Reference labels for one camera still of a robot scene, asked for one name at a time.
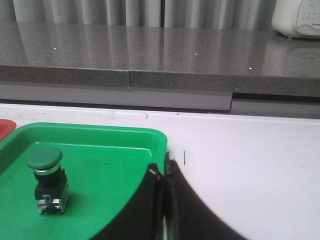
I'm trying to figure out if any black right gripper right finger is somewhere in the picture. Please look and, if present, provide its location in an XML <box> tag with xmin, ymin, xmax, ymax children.
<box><xmin>163</xmin><ymin>152</ymin><xmax>245</xmax><ymax>240</ymax></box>

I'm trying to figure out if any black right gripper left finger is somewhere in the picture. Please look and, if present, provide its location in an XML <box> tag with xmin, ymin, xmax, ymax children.
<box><xmin>92</xmin><ymin>163</ymin><xmax>164</xmax><ymax>240</ymax></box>

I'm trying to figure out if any green mushroom push button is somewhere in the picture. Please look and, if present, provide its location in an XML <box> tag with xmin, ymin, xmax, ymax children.
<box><xmin>26</xmin><ymin>147</ymin><xmax>70</xmax><ymax>214</ymax></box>

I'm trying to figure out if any green plastic tray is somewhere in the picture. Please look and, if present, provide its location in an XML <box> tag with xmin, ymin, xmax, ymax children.
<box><xmin>0</xmin><ymin>123</ymin><xmax>167</xmax><ymax>240</ymax></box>

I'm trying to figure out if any grey stone counter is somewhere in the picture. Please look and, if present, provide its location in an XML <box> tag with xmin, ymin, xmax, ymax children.
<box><xmin>0</xmin><ymin>21</ymin><xmax>320</xmax><ymax>119</ymax></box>

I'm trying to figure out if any red plastic tray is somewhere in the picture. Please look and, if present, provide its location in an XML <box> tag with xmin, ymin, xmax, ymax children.
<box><xmin>0</xmin><ymin>119</ymin><xmax>17</xmax><ymax>141</ymax></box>

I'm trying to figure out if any white appliance on counter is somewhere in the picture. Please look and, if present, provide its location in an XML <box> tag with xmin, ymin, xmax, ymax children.
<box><xmin>271</xmin><ymin>0</ymin><xmax>320</xmax><ymax>39</ymax></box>

